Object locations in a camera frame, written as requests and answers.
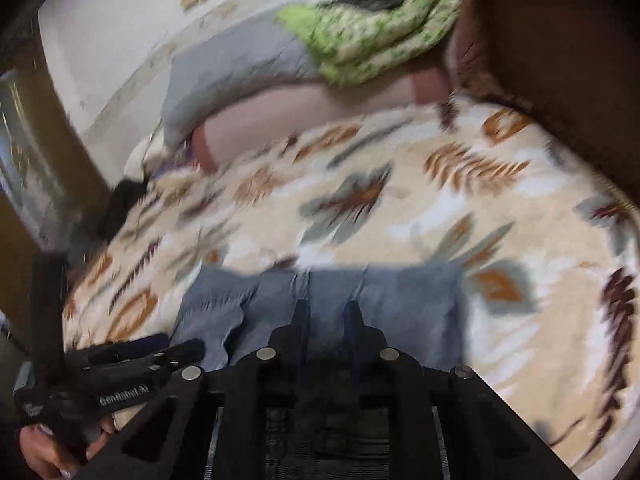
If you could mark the black cloth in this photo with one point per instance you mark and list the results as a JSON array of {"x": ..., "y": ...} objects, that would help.
[{"x": 122, "y": 205}]

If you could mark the white printed cloth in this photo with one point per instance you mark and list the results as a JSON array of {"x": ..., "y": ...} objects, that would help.
[{"x": 142, "y": 157}]

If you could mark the leaf printed blanket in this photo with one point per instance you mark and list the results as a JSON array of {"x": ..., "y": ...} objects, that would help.
[{"x": 400, "y": 210}]

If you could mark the pink brown fuzzy blanket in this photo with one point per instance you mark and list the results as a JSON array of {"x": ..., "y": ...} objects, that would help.
[{"x": 300, "y": 115}]

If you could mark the person's left hand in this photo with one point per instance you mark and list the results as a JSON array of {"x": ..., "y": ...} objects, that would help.
[{"x": 40, "y": 452}]

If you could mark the grey quilted pillow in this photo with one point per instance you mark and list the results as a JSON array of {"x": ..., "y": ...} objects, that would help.
[{"x": 240, "y": 75}]

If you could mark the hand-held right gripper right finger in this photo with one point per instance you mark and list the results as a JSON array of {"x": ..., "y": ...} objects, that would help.
[{"x": 354, "y": 322}]

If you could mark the brown headboard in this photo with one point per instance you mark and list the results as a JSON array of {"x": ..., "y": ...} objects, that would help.
[{"x": 550, "y": 60}]

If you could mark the green patterned blanket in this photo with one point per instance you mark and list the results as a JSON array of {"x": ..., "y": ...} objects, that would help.
[{"x": 380, "y": 35}]

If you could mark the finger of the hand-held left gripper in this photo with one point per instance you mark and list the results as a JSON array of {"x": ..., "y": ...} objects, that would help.
[
  {"x": 50, "y": 310},
  {"x": 165, "y": 355}
]

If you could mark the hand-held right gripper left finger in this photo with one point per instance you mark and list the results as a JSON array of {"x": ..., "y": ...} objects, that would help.
[{"x": 301, "y": 320}]

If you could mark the grey washed denim pants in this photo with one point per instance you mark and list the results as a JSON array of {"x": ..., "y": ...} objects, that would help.
[{"x": 400, "y": 305}]

